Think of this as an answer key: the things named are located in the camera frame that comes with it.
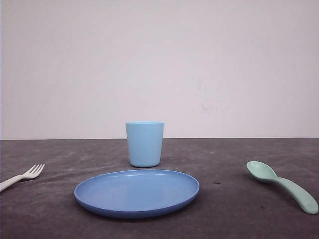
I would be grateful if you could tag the light blue plastic cup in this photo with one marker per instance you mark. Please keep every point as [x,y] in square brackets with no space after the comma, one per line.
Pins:
[144,142]

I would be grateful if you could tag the mint green plastic spoon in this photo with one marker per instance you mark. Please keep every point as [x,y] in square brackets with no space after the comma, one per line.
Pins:
[264,173]

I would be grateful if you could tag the white plastic fork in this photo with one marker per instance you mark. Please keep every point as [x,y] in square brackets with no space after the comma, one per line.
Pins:
[32,173]

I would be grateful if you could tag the blue plastic plate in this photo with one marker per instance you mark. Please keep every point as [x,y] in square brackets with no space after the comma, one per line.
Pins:
[137,194]

